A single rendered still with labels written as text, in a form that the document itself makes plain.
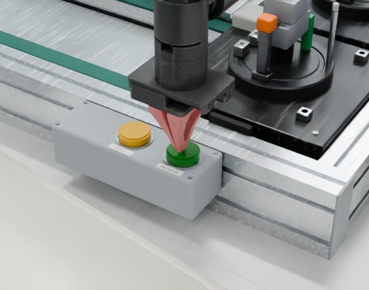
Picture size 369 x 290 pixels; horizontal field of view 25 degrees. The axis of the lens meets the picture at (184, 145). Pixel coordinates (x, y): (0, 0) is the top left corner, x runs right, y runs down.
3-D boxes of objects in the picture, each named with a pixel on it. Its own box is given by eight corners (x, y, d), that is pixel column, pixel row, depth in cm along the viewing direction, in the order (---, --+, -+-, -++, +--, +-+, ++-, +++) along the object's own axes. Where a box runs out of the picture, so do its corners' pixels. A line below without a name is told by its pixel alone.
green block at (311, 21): (307, 51, 112) (311, 18, 109) (299, 48, 113) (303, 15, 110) (311, 47, 113) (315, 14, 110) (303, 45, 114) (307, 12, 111)
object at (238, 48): (242, 58, 111) (243, 48, 110) (232, 54, 112) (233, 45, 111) (250, 51, 112) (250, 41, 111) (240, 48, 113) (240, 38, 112)
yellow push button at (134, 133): (139, 156, 100) (138, 143, 99) (111, 145, 102) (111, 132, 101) (158, 140, 103) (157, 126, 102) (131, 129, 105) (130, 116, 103)
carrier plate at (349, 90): (321, 160, 100) (323, 146, 99) (155, 99, 110) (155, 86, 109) (396, 71, 116) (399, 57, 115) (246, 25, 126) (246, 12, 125)
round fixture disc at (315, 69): (303, 113, 104) (305, 100, 103) (208, 80, 110) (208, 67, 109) (350, 64, 114) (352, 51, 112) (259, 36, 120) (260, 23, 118)
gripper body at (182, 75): (159, 64, 97) (158, 7, 92) (236, 91, 92) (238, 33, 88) (126, 90, 93) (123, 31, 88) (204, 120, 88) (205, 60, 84)
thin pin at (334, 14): (330, 63, 110) (337, 5, 105) (324, 61, 110) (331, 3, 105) (333, 60, 110) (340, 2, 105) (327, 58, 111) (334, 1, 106)
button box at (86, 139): (191, 222, 99) (191, 182, 95) (54, 162, 108) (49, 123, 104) (222, 190, 103) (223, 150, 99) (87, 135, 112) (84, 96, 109)
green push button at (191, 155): (187, 176, 97) (187, 163, 96) (159, 165, 99) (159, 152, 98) (206, 159, 100) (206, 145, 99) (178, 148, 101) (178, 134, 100)
